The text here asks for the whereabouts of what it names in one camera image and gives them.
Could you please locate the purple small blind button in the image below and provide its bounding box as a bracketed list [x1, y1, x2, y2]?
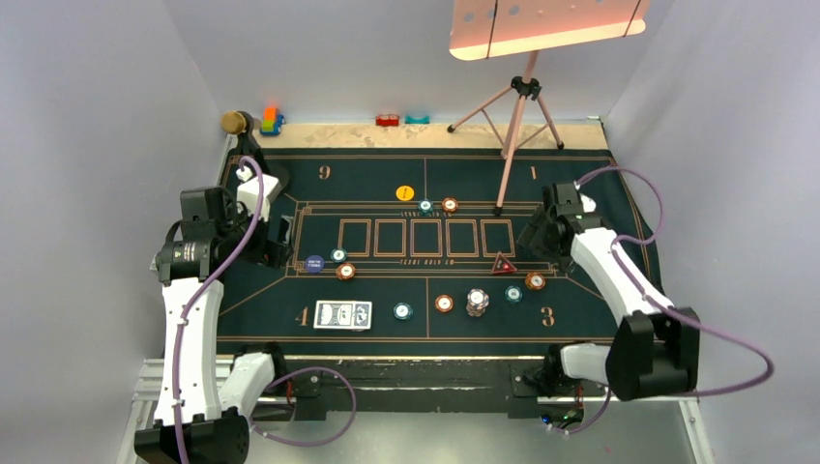
[304, 255, 326, 275]

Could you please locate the red triangle marker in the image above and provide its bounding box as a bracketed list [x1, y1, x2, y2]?
[491, 251, 518, 276]

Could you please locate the blue playing card deck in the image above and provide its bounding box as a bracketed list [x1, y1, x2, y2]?
[313, 300, 372, 331]

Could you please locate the pink white poker chip stack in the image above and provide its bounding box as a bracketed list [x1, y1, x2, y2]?
[466, 288, 489, 317]

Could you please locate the orange poker chip stack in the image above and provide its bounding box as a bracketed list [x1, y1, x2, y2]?
[434, 295, 454, 313]

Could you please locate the green poker chip stack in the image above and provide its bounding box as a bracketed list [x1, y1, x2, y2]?
[393, 302, 414, 321]

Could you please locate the yellow dealer button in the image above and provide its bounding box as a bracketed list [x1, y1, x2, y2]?
[395, 185, 415, 202]

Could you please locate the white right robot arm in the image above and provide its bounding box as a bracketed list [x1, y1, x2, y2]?
[517, 182, 700, 400]

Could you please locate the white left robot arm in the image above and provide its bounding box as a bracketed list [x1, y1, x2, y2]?
[133, 182, 290, 463]

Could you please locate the black microphone stand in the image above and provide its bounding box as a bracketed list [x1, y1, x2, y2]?
[237, 131, 290, 190]

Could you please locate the green poker table mat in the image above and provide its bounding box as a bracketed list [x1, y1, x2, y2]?
[218, 148, 652, 357]

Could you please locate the colourful toy block stack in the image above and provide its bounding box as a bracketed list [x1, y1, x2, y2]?
[259, 105, 285, 136]

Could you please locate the pink tripod stand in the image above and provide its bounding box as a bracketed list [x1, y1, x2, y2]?
[447, 50, 565, 217]

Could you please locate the red toy block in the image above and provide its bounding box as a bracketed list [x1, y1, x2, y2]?
[375, 113, 401, 127]

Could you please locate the teal toy block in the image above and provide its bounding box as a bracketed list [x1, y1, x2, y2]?
[404, 114, 430, 125]

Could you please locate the pink perforated board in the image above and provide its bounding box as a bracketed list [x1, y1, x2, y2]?
[449, 0, 651, 61]

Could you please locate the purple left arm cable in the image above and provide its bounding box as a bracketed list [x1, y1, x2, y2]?
[169, 155, 358, 464]

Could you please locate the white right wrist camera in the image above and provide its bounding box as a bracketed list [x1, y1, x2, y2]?
[573, 182, 597, 215]

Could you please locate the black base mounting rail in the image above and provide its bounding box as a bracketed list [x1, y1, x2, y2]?
[249, 356, 606, 424]

